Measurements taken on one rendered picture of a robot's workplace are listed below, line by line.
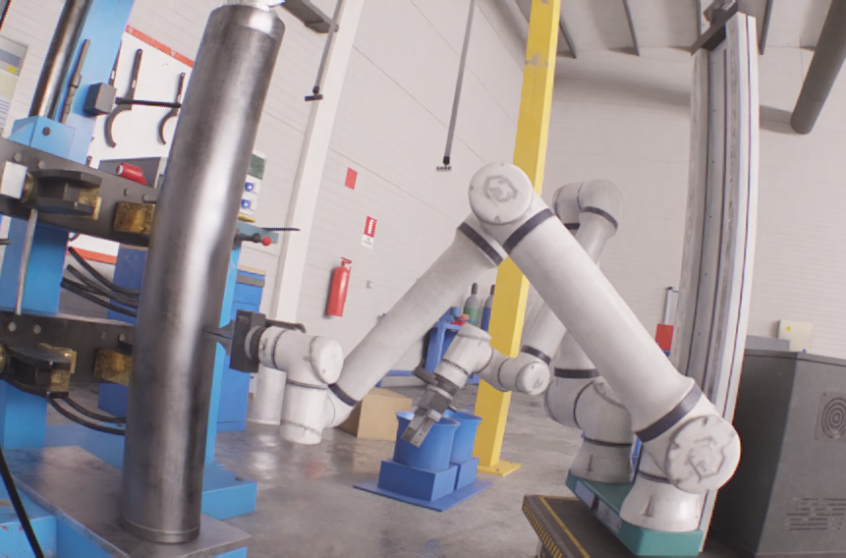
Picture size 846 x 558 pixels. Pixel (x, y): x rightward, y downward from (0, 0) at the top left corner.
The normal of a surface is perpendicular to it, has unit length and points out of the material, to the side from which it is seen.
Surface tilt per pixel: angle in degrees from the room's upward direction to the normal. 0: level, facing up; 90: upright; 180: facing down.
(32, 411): 90
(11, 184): 90
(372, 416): 90
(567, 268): 84
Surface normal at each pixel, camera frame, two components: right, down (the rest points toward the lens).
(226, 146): 0.67, 0.06
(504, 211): -0.22, -0.08
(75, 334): 0.91, 0.12
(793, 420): 0.04, -0.06
